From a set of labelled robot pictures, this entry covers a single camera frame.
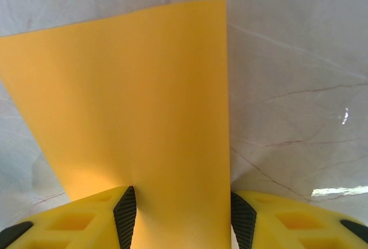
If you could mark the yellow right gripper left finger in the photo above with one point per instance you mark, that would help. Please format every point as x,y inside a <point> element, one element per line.
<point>72,226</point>

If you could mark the orange cloth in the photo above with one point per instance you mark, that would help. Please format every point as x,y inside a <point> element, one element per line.
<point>129,102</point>

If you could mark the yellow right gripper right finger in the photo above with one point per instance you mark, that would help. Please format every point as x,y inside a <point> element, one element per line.
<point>287,226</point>

